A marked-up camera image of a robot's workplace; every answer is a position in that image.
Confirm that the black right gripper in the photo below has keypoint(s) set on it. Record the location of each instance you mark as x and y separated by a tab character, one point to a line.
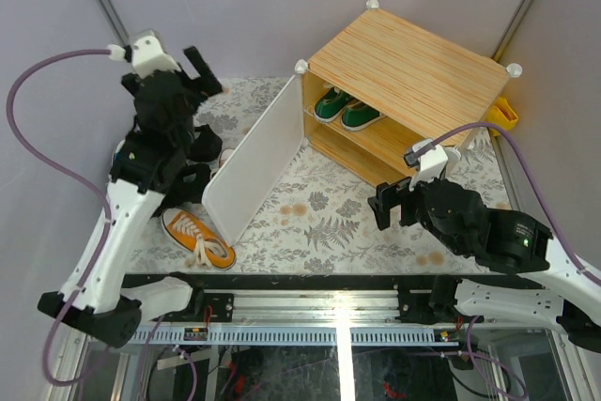
387	195

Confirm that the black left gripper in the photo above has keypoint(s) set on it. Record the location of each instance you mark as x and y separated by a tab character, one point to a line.
208	84

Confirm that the wooden shoe cabinet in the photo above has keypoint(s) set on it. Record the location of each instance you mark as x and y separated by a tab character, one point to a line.
422	84

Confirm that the green sneaker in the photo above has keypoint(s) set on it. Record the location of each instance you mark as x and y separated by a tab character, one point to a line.
358	116
331	104

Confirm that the white cabinet door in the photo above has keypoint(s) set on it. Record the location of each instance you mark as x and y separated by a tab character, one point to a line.
244	182

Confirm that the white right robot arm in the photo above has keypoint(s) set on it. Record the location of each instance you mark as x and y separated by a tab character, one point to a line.
509	242

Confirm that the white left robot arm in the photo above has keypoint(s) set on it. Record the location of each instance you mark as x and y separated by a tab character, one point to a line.
162	163

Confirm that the black shoe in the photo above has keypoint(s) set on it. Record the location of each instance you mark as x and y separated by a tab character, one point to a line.
187	188
207	145

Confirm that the orange sneaker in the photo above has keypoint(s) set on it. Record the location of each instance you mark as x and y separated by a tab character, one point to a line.
225	154
205	247

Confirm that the yellow plastic bin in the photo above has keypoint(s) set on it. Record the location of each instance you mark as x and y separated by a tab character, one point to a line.
502	114

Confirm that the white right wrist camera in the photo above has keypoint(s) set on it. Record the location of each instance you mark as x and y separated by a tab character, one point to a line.
428	161

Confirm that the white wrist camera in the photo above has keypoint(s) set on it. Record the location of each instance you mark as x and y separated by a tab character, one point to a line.
145	53
428	161

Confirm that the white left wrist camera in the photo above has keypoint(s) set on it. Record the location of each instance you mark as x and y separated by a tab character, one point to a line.
145	53

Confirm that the aluminium rail frame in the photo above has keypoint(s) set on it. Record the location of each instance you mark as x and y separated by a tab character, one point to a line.
319	308

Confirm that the grey slotted cable duct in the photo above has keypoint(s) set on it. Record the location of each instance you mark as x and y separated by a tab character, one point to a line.
290	336

